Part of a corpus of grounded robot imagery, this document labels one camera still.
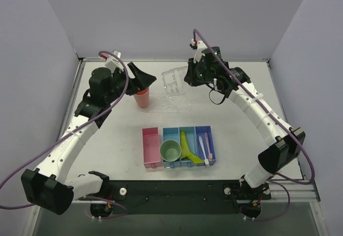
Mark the purple-blue storage bin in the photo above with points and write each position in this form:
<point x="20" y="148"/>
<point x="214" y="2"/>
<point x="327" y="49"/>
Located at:
<point x="205" y="144"/>

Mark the green plastic cup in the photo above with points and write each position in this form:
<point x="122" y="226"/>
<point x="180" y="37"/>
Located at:
<point x="170" y="150"/>

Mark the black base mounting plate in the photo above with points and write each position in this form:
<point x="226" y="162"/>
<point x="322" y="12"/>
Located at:
<point x="180" y="197"/>

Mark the clear textured oval tray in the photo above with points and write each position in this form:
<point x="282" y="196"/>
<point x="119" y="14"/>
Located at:
<point x="164" y="103"/>

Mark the clear textured plastic box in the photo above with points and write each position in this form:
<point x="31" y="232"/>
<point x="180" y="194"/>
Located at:
<point x="173" y="81"/>

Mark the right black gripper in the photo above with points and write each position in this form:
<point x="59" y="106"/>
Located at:
<point x="191" y="73"/>

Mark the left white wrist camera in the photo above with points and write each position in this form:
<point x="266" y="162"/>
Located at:
<point x="111" y="62"/>

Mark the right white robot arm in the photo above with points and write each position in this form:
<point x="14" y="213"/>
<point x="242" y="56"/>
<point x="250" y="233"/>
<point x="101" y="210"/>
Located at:
<point x="282" y="140"/>

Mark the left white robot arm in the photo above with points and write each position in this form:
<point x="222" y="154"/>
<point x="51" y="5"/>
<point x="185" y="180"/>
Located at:
<point x="47" y="185"/>

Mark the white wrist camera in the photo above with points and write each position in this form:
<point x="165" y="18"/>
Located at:
<point x="199" y="46"/>
<point x="111" y="62"/>

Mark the pink storage bin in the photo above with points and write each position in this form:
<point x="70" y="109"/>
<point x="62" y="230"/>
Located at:
<point x="151" y="148"/>

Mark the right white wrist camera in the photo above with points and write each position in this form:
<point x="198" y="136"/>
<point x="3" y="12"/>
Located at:
<point x="199" y="46"/>

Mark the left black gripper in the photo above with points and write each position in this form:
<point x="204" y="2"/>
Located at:
<point x="131" y="78"/>

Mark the orange plastic cup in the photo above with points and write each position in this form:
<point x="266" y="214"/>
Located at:
<point x="142" y="98"/>

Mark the light blue bin left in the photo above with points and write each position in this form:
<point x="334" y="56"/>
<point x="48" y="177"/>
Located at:
<point x="171" y="134"/>

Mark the white toothbrush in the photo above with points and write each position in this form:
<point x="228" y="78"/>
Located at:
<point x="206" y="161"/>

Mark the pink toothbrush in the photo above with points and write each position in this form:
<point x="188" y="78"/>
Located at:
<point x="210" y="156"/>

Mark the light blue bin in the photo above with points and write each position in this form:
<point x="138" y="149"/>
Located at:
<point x="171" y="134"/>
<point x="191" y="139"/>

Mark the light blue bin middle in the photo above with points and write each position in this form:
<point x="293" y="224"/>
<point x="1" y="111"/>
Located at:
<point x="191" y="139"/>

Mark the yellow-green toothpaste tube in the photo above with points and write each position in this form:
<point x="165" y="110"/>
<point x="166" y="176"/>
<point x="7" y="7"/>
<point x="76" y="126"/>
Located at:
<point x="184" y="145"/>
<point x="195" y="159"/>

